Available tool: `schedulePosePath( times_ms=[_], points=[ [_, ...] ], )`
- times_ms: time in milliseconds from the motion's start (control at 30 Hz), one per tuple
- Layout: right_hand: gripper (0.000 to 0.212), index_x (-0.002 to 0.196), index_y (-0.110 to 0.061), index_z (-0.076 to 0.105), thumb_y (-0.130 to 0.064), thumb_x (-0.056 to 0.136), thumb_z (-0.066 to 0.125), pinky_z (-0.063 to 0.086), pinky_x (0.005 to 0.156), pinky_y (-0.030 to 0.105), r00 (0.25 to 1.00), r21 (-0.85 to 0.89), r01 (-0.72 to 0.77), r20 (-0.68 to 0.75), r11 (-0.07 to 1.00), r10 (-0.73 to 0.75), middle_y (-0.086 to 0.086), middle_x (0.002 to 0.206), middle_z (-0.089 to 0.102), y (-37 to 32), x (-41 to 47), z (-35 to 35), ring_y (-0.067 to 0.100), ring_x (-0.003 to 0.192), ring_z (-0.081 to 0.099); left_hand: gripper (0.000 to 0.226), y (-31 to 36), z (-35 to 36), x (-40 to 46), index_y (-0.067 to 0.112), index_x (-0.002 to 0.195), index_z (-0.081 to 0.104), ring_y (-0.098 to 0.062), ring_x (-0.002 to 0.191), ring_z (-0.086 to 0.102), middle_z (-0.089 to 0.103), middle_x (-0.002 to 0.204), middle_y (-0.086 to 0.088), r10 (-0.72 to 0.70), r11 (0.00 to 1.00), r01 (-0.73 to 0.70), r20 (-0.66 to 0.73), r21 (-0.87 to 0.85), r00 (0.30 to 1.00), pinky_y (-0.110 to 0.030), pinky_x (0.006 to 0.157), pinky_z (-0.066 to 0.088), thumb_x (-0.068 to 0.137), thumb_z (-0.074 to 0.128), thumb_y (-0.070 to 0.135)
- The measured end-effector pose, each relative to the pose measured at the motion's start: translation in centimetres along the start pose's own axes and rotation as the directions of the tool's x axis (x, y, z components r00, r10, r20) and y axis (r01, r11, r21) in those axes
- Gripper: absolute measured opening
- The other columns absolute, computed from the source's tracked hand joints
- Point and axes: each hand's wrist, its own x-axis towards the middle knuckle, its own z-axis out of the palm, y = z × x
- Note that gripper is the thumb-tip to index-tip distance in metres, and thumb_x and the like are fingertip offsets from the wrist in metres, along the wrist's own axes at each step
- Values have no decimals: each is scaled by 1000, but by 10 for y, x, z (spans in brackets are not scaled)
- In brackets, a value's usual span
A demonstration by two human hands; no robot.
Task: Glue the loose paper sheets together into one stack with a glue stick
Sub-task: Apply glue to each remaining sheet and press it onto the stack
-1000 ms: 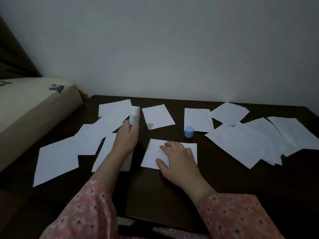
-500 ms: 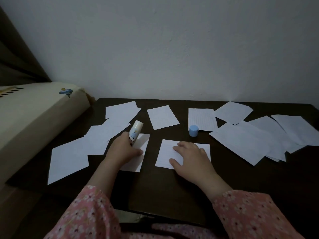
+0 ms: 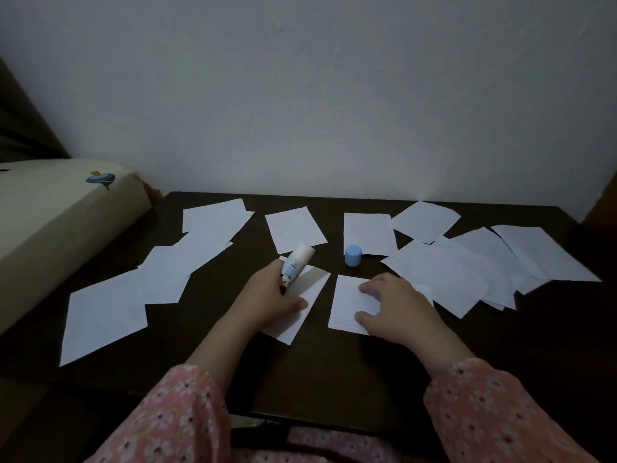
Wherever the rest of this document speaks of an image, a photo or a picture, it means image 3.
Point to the beige mattress with whale print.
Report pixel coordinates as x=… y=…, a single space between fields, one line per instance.
x=53 y=236

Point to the blue glue stick cap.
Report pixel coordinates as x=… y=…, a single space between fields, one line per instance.
x=353 y=256

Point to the white panda print glue stick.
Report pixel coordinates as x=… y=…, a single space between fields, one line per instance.
x=299 y=257

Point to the dark brown curtain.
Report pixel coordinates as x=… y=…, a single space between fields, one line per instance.
x=21 y=134

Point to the person's left hand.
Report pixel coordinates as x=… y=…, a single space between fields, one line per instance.
x=262 y=303

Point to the person's right forearm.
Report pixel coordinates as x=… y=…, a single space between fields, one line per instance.
x=491 y=409

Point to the person's right hand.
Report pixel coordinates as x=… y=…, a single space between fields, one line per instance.
x=405 y=318

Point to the single lined paper sheet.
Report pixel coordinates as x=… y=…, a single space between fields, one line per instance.
x=313 y=284
x=344 y=303

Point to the white paper sheets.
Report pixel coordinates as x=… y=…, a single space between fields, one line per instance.
x=212 y=221

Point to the brown wooden furniture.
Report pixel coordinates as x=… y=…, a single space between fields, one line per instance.
x=602 y=207

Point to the person's left forearm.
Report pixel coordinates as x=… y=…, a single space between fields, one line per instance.
x=202 y=376

